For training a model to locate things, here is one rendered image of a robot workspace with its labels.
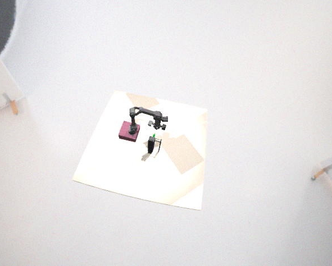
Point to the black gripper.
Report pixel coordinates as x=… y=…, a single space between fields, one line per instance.
x=156 y=125

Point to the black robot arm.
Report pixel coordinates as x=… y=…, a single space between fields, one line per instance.
x=157 y=116

